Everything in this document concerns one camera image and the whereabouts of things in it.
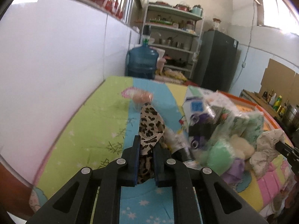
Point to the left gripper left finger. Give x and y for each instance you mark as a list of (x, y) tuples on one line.
[(129, 173)]

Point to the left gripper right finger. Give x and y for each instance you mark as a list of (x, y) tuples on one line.
[(160, 156)]

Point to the cream floral scrunchie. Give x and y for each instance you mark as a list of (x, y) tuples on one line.
[(265, 151)]

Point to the leopard print scrunchie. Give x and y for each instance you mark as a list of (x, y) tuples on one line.
[(151, 129)]

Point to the white purple tissue pack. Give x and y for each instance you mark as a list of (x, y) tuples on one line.
[(202, 120)]

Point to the mint green sponge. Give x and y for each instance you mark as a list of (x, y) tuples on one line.
[(220, 156)]

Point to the steel steamer pot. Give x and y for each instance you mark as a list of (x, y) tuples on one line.
[(290, 118)]

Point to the beige plush bear toy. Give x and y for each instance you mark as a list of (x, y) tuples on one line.
[(243, 151)]

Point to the green yellow detergent bottle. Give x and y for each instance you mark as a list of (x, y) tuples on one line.
[(277, 103)]

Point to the colourful cartoon bed sheet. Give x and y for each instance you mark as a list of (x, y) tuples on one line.
[(106, 124)]

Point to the white plastic bottle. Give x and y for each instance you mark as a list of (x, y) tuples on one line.
[(272, 100)]

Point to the dark sauce bottle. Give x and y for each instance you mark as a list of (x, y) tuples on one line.
[(265, 95)]

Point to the wooden cutting board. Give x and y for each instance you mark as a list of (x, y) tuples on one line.
[(256, 98)]

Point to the white green tissue box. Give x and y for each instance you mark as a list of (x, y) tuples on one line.
[(198, 95)]

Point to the green floral tissue pack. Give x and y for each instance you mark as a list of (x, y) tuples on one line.
[(248, 125)]

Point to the brown cardboard sheet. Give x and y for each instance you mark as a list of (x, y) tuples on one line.
[(281, 79)]

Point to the pink plastic container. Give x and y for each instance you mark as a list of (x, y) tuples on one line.
[(160, 65)]

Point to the blue water jug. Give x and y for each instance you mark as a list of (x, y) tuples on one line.
[(141, 62)]

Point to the dark grey refrigerator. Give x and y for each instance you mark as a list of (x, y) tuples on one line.
[(216, 65)]

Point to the white metal shelf rack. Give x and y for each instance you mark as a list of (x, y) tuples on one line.
[(176, 31)]

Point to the black water pump dispenser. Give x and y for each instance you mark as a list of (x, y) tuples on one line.
[(146, 34)]

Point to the small window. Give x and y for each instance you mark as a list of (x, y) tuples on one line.
[(276, 14)]

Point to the glass jar red lid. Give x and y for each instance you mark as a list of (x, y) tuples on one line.
[(216, 24)]

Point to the teal enamel pot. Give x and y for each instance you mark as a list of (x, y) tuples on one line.
[(197, 10)]

